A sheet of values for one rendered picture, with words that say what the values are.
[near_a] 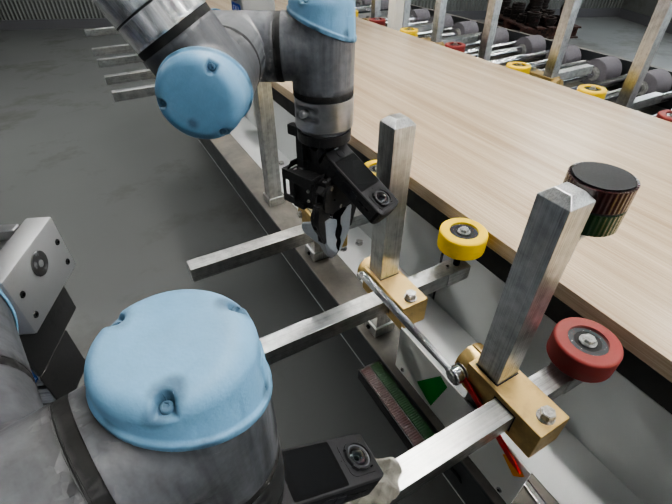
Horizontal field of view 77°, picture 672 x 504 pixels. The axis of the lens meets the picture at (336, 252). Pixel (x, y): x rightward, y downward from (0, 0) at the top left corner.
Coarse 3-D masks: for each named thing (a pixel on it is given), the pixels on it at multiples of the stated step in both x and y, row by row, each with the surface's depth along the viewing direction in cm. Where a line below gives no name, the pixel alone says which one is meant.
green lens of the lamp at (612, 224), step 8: (592, 216) 38; (600, 216) 38; (616, 216) 38; (624, 216) 39; (592, 224) 39; (600, 224) 38; (608, 224) 38; (616, 224) 39; (584, 232) 39; (592, 232) 39; (600, 232) 39; (608, 232) 39
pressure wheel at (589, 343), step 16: (576, 320) 55; (560, 336) 53; (576, 336) 53; (592, 336) 52; (608, 336) 53; (560, 352) 52; (576, 352) 51; (592, 352) 51; (608, 352) 51; (560, 368) 53; (576, 368) 51; (592, 368) 50; (608, 368) 50
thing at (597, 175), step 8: (576, 168) 40; (584, 168) 40; (592, 168) 40; (600, 168) 40; (608, 168) 40; (616, 168) 40; (576, 176) 38; (584, 176) 38; (592, 176) 38; (600, 176) 38; (608, 176) 38; (616, 176) 38; (624, 176) 38; (632, 176) 38; (584, 184) 38; (592, 184) 37; (600, 184) 37; (608, 184) 37; (616, 184) 37; (624, 184) 37; (632, 184) 37; (608, 216) 38
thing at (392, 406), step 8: (368, 368) 73; (368, 376) 72; (376, 376) 72; (376, 384) 71; (376, 392) 70; (384, 392) 70; (384, 400) 69; (392, 400) 69; (392, 408) 68; (400, 408) 68; (400, 416) 67; (400, 424) 66; (408, 424) 66; (408, 432) 64; (416, 432) 64; (416, 440) 64
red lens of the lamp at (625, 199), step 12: (564, 180) 40; (576, 180) 38; (636, 180) 38; (588, 192) 37; (600, 192) 37; (612, 192) 37; (624, 192) 37; (636, 192) 37; (600, 204) 37; (612, 204) 37; (624, 204) 37
